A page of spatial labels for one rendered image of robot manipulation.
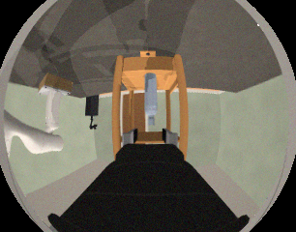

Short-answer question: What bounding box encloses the light brown wooden shelving unit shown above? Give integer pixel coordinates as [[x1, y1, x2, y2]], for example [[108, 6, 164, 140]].
[[112, 50, 189, 160]]

